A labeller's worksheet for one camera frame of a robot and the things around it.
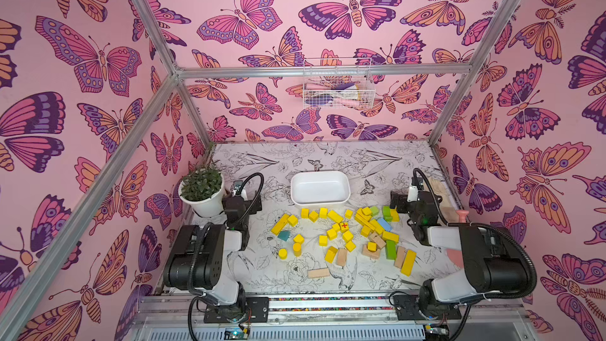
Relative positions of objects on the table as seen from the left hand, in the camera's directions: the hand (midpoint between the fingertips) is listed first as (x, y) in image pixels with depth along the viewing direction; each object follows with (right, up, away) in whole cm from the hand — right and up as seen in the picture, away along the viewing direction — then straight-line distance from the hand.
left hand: (246, 190), depth 94 cm
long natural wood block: (+28, -27, -14) cm, 41 cm away
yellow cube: (+19, -11, -2) cm, 22 cm away
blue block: (+55, -13, -3) cm, 56 cm away
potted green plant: (-12, +2, -11) cm, 17 cm away
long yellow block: (+14, -13, -2) cm, 19 cm away
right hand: (+64, 0, -1) cm, 64 cm away
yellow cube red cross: (+39, -13, -5) cm, 41 cm away
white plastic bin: (+30, 0, +9) cm, 32 cm away
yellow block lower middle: (+33, -21, -11) cm, 41 cm away
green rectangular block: (+55, -20, -9) cm, 60 cm away
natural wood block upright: (+37, -23, -9) cm, 45 cm away
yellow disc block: (+16, -21, -10) cm, 29 cm away
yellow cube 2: (+22, -17, -7) cm, 28 cm away
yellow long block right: (+61, -24, -11) cm, 66 cm away
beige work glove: (+83, -6, +3) cm, 83 cm away
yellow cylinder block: (+21, -19, -12) cm, 31 cm away
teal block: (+16, -16, -4) cm, 23 cm away
